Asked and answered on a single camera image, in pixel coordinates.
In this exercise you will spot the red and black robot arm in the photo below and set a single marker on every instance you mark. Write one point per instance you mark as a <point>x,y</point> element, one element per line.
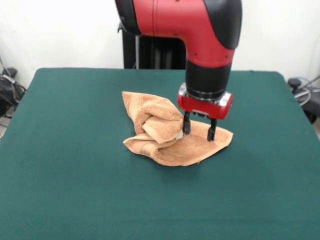
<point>190,25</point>

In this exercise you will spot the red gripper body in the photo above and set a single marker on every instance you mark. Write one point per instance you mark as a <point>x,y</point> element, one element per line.
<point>202,106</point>

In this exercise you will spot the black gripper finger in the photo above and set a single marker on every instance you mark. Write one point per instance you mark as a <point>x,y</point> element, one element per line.
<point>212,132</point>
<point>186,125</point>

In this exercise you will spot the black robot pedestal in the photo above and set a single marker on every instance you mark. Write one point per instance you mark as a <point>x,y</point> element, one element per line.
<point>155,55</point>

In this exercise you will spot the tan terry towel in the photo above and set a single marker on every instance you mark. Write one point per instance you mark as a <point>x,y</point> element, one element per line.
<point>180,150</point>

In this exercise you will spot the dark green table cloth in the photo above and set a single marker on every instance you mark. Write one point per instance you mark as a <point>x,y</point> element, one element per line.
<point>75,180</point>

